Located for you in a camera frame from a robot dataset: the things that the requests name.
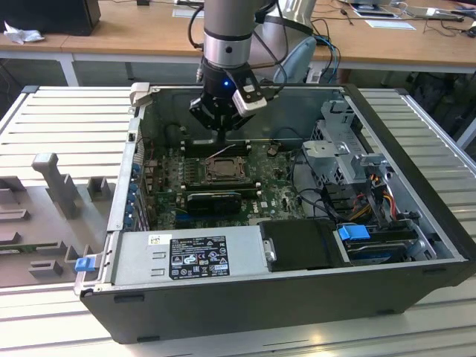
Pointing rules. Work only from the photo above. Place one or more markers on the white paper sheet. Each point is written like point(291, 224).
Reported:
point(186, 13)
point(390, 25)

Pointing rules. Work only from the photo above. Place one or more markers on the black camera bracket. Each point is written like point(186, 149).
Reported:
point(243, 76)

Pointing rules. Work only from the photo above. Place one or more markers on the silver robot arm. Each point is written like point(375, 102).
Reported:
point(227, 22)

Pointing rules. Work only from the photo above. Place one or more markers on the crumpled white paper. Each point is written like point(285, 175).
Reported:
point(22, 35)

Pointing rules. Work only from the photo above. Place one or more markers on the hard disk in blue carrier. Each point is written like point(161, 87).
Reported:
point(353, 234)

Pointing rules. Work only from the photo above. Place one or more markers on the silver cpu locking lever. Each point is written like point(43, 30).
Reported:
point(230, 147)

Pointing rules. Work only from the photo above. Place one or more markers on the black plastic shroud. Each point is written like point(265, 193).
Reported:
point(297, 245)

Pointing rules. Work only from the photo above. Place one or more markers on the wooden desk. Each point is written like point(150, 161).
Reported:
point(148, 33)

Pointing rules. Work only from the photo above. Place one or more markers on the grey power supply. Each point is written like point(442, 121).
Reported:
point(134, 260)

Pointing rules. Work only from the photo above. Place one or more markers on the blue plastic latch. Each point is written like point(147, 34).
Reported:
point(85, 264)

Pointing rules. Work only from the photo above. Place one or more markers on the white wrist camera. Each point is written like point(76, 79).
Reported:
point(247, 102)

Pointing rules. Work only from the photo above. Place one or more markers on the grey parts rack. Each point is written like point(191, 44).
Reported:
point(37, 208)

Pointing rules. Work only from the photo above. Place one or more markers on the black grey pc case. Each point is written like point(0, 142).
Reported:
point(223, 316)

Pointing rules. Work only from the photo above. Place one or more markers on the metal disk bay cage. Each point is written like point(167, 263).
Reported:
point(327, 148)

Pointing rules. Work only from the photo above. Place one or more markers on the green motherboard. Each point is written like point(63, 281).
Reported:
point(267, 193)

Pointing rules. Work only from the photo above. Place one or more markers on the black computer box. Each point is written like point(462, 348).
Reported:
point(48, 16)

